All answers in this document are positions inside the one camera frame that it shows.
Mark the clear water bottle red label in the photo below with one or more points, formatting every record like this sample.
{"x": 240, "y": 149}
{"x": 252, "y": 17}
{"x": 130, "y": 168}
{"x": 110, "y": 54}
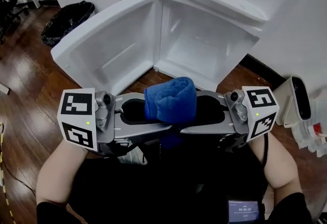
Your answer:
{"x": 309, "y": 141}

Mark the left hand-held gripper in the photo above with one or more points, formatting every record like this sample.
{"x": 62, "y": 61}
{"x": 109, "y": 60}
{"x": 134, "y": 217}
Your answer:
{"x": 76, "y": 115}

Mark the white water dispenser cabinet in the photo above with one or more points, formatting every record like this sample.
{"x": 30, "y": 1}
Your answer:
{"x": 199, "y": 47}

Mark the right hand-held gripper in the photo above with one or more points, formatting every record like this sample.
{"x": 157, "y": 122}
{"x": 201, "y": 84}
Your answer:
{"x": 260, "y": 110}

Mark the grey shoe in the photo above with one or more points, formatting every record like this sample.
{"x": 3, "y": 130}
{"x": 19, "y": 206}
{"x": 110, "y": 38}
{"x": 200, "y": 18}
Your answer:
{"x": 132, "y": 158}

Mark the beige small bin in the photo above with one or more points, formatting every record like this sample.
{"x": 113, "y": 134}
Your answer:
{"x": 284, "y": 105}

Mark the person's right forearm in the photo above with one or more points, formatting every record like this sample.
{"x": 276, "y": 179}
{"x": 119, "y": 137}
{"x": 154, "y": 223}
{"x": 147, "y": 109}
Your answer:
{"x": 281, "y": 167}

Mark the person's left forearm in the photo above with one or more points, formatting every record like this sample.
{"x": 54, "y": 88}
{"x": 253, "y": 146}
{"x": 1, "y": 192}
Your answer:
{"x": 56, "y": 174}

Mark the black device with screen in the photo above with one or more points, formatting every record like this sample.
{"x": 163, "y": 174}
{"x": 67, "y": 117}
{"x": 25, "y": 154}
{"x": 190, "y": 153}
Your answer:
{"x": 244, "y": 211}

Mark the blue cloth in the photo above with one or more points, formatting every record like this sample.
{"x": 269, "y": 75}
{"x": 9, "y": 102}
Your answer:
{"x": 171, "y": 100}

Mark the white metal desk frame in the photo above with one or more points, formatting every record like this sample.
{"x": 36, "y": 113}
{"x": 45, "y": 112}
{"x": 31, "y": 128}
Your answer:
{"x": 3, "y": 88}

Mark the person's black clothing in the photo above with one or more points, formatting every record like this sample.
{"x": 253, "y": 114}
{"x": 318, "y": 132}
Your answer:
{"x": 166, "y": 187}

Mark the black office chair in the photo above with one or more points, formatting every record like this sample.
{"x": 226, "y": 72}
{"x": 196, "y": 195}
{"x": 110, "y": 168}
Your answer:
{"x": 10, "y": 6}

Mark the white panel piece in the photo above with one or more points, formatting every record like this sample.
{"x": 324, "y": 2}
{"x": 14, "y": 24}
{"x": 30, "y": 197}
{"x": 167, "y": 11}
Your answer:
{"x": 102, "y": 47}

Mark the white bin with black bag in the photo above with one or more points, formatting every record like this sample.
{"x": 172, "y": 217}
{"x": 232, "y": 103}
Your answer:
{"x": 61, "y": 24}

